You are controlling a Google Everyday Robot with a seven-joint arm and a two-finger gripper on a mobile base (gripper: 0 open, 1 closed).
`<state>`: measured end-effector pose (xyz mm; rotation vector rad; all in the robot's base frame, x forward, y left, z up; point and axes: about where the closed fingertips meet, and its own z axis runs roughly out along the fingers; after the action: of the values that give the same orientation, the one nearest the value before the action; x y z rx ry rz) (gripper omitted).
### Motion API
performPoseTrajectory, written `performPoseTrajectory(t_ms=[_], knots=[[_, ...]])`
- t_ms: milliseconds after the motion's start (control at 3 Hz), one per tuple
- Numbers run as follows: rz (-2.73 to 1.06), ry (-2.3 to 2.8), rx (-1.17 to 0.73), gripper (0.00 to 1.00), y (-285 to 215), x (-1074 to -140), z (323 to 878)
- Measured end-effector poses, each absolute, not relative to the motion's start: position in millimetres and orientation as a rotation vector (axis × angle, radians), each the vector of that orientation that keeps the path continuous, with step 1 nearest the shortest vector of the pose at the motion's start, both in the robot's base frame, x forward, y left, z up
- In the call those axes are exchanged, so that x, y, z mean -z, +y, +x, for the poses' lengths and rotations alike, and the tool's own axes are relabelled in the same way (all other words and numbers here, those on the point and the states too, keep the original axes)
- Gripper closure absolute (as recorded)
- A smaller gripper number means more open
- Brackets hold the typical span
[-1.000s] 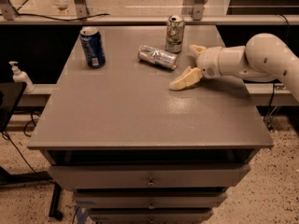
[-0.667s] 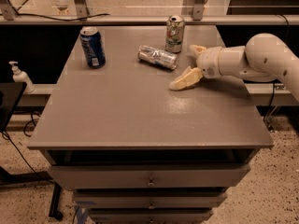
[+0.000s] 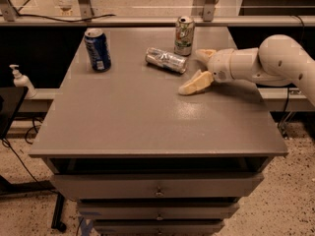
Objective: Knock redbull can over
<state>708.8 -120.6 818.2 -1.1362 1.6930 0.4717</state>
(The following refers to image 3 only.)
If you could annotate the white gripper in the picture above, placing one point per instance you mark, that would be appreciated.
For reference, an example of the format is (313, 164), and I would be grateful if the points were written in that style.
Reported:
(220, 65)

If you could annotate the silver redbull can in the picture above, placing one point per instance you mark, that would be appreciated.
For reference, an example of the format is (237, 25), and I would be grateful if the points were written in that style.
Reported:
(166, 60)

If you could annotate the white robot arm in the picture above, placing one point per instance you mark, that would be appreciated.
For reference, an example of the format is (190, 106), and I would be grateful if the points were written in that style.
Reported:
(277, 62)

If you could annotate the green white soda can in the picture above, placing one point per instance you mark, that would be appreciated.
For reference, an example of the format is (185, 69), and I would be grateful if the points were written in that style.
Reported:
(184, 35)

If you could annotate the blue pepsi can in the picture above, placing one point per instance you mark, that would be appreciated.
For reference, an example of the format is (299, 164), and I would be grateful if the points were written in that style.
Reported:
(96, 44)

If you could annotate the grey drawer cabinet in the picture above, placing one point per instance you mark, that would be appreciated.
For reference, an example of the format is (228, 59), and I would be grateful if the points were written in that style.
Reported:
(131, 120)

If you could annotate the top grey drawer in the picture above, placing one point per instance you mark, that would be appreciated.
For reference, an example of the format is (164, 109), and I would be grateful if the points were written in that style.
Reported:
(149, 186)

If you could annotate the grey drawer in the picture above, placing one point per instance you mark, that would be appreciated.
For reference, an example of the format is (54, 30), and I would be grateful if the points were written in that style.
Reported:
(158, 211)
(149, 186)
(158, 228)

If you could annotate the middle grey drawer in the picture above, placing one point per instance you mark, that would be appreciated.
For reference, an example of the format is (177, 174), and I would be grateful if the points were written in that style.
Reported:
(158, 211)

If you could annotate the white pump dispenser bottle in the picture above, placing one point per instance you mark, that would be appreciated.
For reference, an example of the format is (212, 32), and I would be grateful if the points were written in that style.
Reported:
(21, 80)

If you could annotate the bottom grey drawer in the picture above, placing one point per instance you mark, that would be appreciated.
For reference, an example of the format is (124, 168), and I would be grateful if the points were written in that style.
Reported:
(158, 228)

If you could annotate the metal rail frame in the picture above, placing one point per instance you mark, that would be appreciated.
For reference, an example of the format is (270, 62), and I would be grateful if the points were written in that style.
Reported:
(103, 13)

